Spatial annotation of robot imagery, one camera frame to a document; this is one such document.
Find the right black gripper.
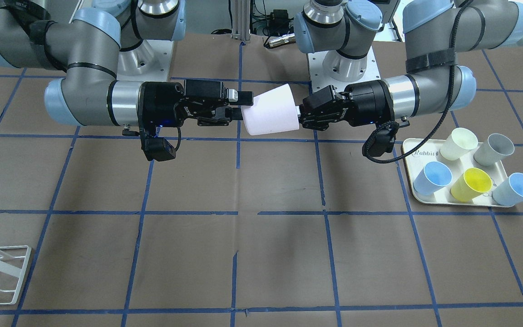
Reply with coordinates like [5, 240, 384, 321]
[138, 80, 255, 129]

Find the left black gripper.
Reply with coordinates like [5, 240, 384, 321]
[299, 80, 395, 131]

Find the pink plastic cup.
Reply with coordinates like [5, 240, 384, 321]
[242, 84, 300, 136]

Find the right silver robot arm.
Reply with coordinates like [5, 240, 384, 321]
[0, 0, 253, 133]

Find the light blue cup near centre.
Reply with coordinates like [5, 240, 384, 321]
[413, 161, 452, 195]

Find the cream white plastic cup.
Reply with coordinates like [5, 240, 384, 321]
[440, 128, 478, 161]

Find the yellow plastic cup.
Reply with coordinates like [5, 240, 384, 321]
[450, 168, 493, 203]

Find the grey plastic cup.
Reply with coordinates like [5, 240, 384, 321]
[474, 133, 515, 166]

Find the light blue cup far end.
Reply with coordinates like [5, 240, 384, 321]
[492, 172, 523, 206]

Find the cream rabbit tray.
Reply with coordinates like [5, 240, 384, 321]
[404, 139, 508, 208]

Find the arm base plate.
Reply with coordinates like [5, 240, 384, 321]
[307, 48, 380, 93]
[117, 40, 175, 82]

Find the aluminium frame post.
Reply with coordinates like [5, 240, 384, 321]
[230, 0, 252, 44]

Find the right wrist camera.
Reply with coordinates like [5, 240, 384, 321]
[140, 132, 176, 162]

